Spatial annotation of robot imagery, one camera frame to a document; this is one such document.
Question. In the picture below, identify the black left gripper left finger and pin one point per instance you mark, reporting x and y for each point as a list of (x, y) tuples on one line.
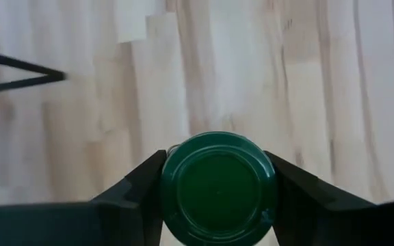
[(135, 212)]

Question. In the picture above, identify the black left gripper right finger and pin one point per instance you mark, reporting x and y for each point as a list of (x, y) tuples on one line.
[(306, 208)]

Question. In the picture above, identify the green-lid spice jar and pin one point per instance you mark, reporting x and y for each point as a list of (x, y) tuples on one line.
[(217, 194)]

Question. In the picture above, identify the wooden shelf with black legs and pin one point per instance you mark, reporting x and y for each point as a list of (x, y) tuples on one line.
[(56, 76)]

